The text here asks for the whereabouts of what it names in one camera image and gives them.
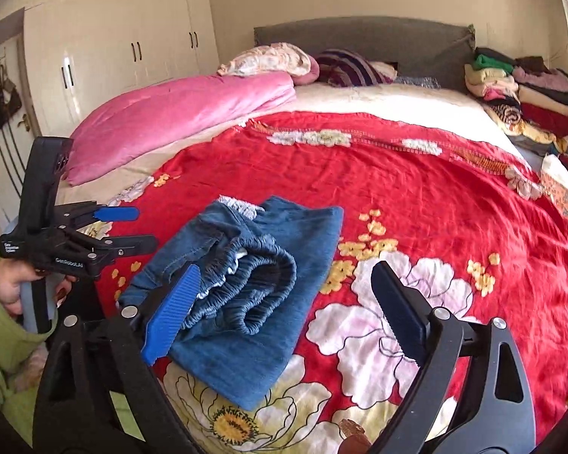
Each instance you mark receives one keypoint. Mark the white cloth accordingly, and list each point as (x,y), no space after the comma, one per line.
(558,172)

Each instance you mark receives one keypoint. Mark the grey blue cloth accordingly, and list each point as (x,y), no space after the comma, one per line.
(419,83)

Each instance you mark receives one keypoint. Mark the floral pillow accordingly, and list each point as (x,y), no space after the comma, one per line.
(265,59)

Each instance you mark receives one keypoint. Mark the cream bed sheet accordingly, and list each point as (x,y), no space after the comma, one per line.
(383,99)

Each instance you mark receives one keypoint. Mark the person's left hand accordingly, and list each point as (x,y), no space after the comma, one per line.
(7,283)

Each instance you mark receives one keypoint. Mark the blue denim pants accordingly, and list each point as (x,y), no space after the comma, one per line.
(303,265)

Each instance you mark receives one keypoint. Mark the brown hanging handbag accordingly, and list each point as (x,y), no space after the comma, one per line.
(12,99)

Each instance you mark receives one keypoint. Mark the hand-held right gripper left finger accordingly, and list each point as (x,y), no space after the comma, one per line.
(170,317)

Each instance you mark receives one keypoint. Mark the cream door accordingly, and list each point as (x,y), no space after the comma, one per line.
(0,165)

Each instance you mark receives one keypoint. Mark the cream wardrobe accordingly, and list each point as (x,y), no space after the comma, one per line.
(123,19)

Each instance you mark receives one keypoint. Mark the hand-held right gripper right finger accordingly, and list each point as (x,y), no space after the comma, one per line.
(402,312)

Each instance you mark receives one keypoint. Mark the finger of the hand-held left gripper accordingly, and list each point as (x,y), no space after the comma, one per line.
(132,243)
(118,213)

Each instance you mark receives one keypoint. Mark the purple striped pillow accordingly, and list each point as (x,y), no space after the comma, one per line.
(350,68)

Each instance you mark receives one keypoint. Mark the pink quilt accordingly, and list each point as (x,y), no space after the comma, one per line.
(170,113)

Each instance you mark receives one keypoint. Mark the person's green garment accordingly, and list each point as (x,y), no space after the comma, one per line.
(14,406)

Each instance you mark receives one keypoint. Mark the stack of folded clothes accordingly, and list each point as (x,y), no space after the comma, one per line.
(530,104)

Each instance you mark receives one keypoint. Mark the person's left forearm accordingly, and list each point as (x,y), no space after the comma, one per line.
(0,335)

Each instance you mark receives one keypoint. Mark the red floral blanket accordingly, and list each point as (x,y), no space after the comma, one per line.
(407,189)

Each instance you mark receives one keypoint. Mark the grey padded headboard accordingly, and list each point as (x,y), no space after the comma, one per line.
(383,38)

